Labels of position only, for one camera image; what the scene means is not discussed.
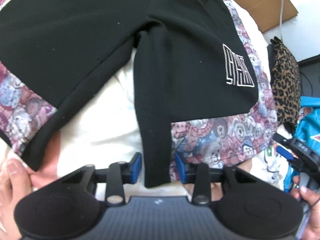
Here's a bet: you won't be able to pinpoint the black shorts with patterned trim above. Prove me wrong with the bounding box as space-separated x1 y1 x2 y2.
0 0 278 189

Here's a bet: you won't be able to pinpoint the person right hand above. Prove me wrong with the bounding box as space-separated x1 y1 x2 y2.
290 172 319 239

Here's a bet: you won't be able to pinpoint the person left hand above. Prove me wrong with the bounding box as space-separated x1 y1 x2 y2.
1 132 61 239

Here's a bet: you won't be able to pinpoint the blue cartoon print fabric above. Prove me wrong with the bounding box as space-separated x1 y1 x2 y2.
282 96 320 193

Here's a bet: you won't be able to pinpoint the cream cartoon print blanket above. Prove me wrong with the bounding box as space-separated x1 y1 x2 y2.
0 2 298 201

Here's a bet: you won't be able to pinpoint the leopard print bag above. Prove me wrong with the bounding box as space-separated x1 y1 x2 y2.
269 36 301 131

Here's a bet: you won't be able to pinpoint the white cable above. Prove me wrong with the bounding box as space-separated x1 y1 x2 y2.
276 0 286 41

